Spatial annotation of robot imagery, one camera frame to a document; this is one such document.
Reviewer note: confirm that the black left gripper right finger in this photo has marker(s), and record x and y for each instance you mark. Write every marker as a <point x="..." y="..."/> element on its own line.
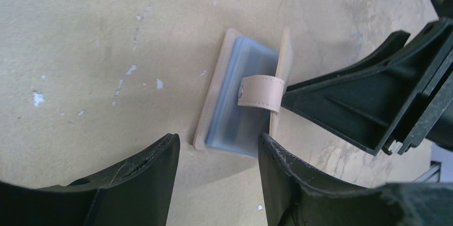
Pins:
<point x="297" y="193"/>

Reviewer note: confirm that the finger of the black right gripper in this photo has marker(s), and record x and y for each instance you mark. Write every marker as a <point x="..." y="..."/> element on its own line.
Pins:
<point x="394" y="42"/>
<point x="360" y="106"/>

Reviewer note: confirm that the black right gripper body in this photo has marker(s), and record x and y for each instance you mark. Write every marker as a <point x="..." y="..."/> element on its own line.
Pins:
<point x="429" y="114"/>

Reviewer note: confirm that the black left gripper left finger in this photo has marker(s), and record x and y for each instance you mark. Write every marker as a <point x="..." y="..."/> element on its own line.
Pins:
<point x="134" y="191"/>

